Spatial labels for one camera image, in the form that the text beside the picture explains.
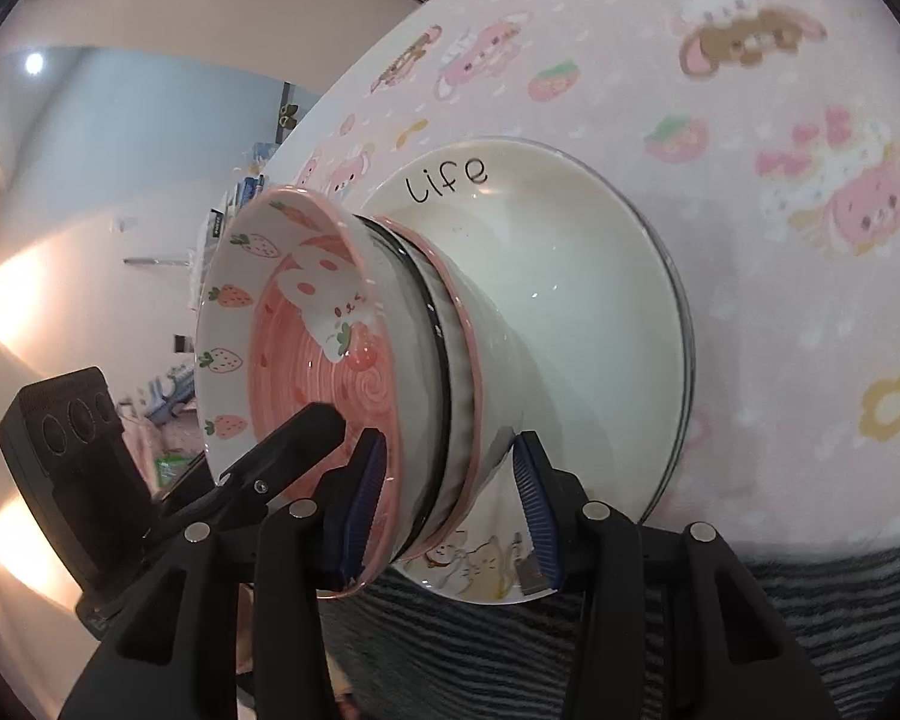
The white cartoon print plate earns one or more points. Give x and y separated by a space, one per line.
607 277
687 351

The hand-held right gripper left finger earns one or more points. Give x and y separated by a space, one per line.
361 510

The round ceiling light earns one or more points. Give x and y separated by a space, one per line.
34 61

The pink cartoon print tablecloth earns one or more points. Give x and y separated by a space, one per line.
757 240

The thick blue book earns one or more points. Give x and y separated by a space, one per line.
232 202

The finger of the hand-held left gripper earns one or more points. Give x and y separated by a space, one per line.
292 450

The grey striped clothing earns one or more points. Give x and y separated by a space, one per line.
832 615

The white dark-rimmed bowl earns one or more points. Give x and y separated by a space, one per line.
461 390

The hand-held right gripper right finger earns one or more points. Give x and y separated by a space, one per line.
534 517

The pink strawberry print bowl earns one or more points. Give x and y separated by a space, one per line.
502 360
292 315

